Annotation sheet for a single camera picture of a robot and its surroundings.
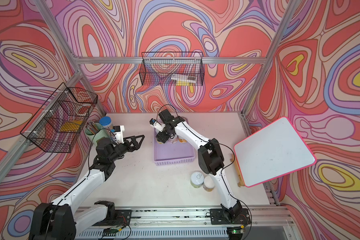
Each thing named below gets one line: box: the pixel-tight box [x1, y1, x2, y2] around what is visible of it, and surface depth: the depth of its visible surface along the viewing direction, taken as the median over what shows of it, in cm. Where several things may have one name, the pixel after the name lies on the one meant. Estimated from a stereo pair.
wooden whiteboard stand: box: [230, 154, 245, 188], surface depth 84 cm
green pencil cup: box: [85, 123, 111, 147], surface depth 94 cm
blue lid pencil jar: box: [99, 116, 114, 135], surface depth 92 cm
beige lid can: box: [203, 175, 216, 192], surface depth 80 cm
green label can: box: [190, 171, 205, 189], surface depth 83 cm
